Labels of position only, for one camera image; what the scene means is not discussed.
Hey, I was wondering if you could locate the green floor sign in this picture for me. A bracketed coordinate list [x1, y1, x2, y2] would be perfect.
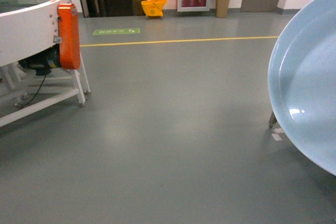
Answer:
[93, 28, 140, 36]

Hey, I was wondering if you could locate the yellow mop bucket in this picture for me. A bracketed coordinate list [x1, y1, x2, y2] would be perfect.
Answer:
[141, 0, 167, 18]

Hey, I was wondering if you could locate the black electric motor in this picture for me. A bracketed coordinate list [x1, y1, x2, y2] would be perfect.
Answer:
[18, 47, 61, 76]

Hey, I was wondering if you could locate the orange motor cover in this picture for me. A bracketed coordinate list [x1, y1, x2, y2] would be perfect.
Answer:
[58, 3, 81, 70]

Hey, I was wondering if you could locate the light blue round tray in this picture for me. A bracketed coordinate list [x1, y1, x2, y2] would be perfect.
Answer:
[267, 0, 335, 174]

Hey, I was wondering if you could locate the white round rotary table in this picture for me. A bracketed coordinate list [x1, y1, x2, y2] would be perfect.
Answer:
[1, 0, 91, 126]

